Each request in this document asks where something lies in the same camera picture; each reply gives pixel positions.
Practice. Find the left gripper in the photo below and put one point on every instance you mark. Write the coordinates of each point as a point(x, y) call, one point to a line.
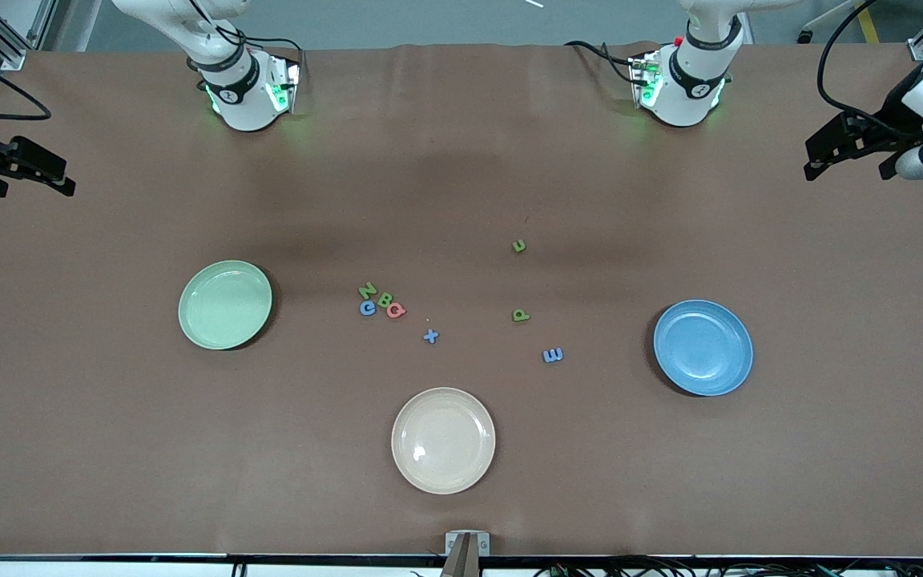
point(891, 120)

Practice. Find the green foam letter N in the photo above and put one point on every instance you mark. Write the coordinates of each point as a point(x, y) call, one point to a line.
point(367, 291)

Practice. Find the blue foam letter C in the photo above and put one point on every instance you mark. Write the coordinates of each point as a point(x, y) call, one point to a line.
point(361, 308)

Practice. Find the blue foam letter m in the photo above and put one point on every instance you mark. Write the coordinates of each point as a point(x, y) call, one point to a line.
point(551, 355)

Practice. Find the green foam letter B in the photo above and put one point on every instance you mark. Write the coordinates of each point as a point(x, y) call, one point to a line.
point(384, 301)

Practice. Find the red foam letter Q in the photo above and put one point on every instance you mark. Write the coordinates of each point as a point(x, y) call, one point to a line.
point(389, 310)

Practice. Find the green foam letter p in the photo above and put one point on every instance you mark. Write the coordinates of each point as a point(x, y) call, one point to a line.
point(516, 317)

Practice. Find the blue foam letter x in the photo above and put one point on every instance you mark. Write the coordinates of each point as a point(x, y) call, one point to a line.
point(430, 336)

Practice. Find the white stand leg black foot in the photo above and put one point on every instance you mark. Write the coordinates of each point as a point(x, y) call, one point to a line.
point(806, 35)

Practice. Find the green plate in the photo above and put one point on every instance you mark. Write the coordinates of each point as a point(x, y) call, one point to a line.
point(225, 304)

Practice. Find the blue plate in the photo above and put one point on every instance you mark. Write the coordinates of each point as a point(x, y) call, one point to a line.
point(702, 349)

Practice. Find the brown table cover mat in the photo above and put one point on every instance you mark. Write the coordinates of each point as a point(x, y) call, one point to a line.
point(461, 160)

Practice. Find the beige plate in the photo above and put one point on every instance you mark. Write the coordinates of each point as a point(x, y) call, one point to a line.
point(443, 441)

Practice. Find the white table edge rail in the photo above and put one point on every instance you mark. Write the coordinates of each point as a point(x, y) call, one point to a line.
point(109, 569)

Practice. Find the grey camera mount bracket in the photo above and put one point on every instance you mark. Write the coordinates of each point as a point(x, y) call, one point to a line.
point(467, 561)

